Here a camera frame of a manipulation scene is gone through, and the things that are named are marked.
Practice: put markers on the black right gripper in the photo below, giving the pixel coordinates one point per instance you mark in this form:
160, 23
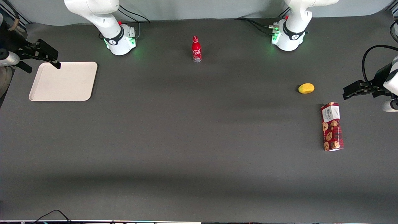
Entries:
9, 40

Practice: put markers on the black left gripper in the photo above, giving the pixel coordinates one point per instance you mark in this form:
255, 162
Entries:
378, 78

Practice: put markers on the red coke bottle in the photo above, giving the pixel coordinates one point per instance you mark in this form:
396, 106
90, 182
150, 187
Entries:
196, 51

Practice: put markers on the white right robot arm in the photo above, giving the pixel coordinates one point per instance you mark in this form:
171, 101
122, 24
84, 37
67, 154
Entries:
108, 25

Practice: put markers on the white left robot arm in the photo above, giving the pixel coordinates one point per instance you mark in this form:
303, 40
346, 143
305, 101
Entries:
292, 34

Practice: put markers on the cream plastic tray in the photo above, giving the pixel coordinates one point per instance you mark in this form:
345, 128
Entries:
63, 81

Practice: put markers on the beige round object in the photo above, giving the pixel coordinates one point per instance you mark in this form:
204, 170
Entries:
4, 82

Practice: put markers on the red cookie box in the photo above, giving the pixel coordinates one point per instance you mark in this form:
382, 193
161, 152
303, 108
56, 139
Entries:
332, 127

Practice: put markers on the yellow lemon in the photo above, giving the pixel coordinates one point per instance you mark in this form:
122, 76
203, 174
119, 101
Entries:
306, 88

